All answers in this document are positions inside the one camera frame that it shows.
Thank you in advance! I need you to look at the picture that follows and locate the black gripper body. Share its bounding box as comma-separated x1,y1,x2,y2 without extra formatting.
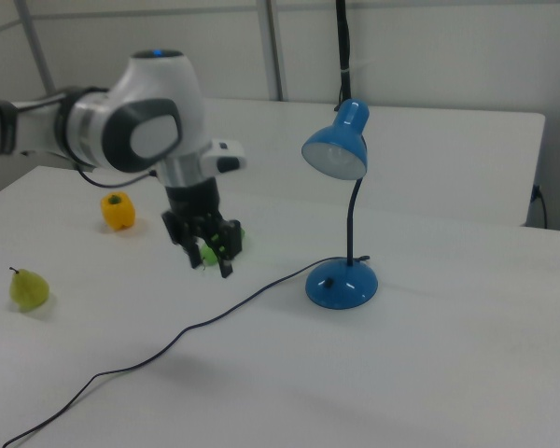
161,176,243,260

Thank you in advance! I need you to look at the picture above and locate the blue desk lamp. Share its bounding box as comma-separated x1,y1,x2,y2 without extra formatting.
300,98,381,310

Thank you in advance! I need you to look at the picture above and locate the green cucumber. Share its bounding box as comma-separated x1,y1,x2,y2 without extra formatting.
199,227,247,267

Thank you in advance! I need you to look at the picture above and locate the yellow bell pepper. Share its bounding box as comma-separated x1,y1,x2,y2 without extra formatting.
100,192,137,232

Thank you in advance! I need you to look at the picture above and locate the green pear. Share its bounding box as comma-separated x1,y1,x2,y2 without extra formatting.
7,266,50,310

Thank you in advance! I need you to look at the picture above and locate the black lamp power cable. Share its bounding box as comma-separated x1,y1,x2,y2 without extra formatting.
0,255,371,448

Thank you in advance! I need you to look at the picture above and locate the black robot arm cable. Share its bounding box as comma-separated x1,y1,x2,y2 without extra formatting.
76,166,159,190

